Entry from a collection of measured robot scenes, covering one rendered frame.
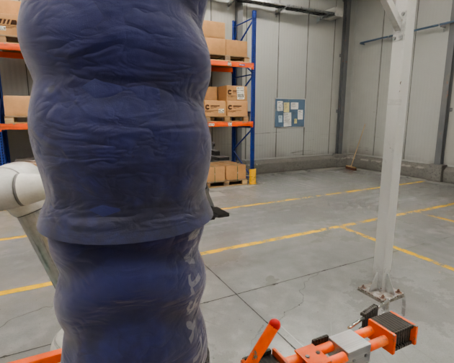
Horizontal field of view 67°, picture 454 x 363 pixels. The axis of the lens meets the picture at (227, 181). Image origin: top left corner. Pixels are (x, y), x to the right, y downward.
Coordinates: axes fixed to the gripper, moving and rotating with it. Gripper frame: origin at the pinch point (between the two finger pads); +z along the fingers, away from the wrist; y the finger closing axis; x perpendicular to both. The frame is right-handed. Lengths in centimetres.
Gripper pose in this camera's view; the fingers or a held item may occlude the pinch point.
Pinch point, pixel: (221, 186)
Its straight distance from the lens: 81.4
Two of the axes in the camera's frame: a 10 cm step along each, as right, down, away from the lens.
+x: -8.9, 0.8, -4.5
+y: 0.0, 9.8, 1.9
